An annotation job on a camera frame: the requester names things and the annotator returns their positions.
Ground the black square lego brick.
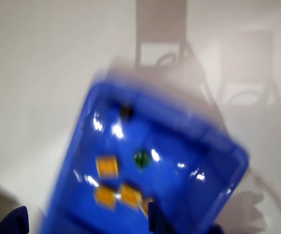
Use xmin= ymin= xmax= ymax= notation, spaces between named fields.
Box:
xmin=119 ymin=104 xmax=134 ymax=121

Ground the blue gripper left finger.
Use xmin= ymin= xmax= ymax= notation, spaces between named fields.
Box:
xmin=0 ymin=206 xmax=31 ymax=234

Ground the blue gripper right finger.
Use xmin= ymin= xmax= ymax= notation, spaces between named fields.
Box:
xmin=148 ymin=201 xmax=177 ymax=234

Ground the green square lego brick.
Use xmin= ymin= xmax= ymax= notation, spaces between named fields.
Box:
xmin=133 ymin=149 xmax=153 ymax=171

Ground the blue plastic bin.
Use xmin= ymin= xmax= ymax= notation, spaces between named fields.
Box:
xmin=41 ymin=80 xmax=250 ymax=234

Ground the yellow rectangular lego brick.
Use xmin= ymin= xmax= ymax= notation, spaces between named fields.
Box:
xmin=94 ymin=185 xmax=118 ymax=210
xmin=118 ymin=183 xmax=143 ymax=210
xmin=95 ymin=154 xmax=119 ymax=180

